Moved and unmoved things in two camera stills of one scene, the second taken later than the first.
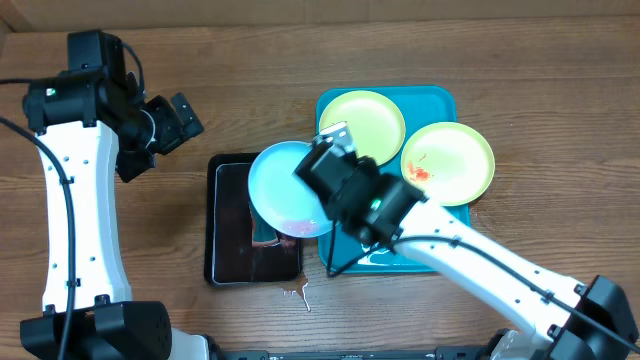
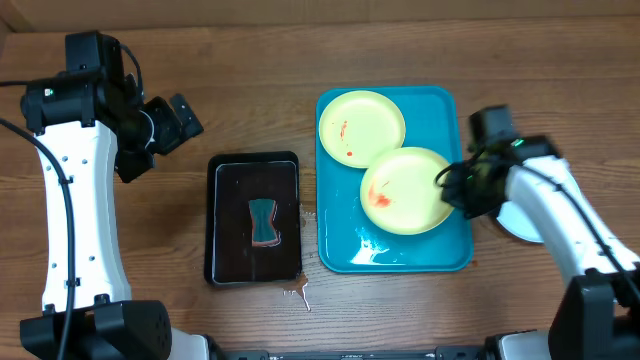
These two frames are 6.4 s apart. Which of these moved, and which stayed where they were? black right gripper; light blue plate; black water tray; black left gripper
Moved: light blue plate; black right gripper
Stayed: black water tray; black left gripper
